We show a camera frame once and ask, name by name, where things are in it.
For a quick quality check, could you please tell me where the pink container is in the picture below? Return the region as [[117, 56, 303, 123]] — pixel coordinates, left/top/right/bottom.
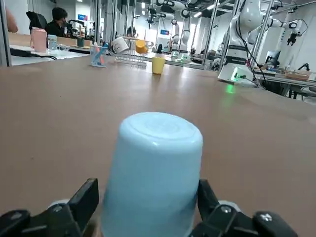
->
[[30, 27, 48, 53]]

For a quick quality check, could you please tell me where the person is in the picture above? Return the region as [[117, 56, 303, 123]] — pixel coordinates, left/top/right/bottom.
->
[[46, 6, 69, 38]]

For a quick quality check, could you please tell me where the white smiley mug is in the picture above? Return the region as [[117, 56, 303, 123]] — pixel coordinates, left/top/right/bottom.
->
[[110, 37, 129, 54]]

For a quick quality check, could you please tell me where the light blue plastic cup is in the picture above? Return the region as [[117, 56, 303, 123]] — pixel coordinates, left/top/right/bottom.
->
[[101, 112, 204, 237]]

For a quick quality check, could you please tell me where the black office chair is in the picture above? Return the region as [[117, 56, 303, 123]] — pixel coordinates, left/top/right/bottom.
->
[[26, 11, 48, 32]]

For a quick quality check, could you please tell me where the blue pen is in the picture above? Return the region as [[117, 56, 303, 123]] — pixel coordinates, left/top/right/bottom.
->
[[99, 43, 108, 60]]

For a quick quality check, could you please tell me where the yellow plastic cup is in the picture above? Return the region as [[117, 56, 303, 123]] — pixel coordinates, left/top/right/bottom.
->
[[151, 57, 166, 75]]

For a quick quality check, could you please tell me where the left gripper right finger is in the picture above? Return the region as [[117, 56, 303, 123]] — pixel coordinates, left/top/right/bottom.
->
[[192, 179, 300, 237]]

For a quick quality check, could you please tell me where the small blue white bottle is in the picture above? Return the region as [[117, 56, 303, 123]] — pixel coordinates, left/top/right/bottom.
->
[[47, 34, 58, 50]]

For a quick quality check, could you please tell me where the orange pen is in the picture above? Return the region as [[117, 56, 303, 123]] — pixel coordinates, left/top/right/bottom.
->
[[94, 42, 103, 66]]

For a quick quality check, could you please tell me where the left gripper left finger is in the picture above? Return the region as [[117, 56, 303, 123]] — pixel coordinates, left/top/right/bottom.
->
[[0, 178, 100, 237]]

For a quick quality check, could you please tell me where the yellow mug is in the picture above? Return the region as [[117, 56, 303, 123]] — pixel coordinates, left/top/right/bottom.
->
[[135, 39, 149, 55]]

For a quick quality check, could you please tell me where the grey aluminium frame post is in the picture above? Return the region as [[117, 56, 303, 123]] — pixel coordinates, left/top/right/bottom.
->
[[0, 0, 12, 67]]

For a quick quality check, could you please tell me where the clear rack with wooden rod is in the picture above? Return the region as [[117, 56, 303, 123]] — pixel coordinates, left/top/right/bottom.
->
[[114, 36, 149, 69]]

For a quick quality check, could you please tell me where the clear measuring beaker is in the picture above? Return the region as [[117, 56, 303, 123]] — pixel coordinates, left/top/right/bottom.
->
[[89, 41, 108, 68]]

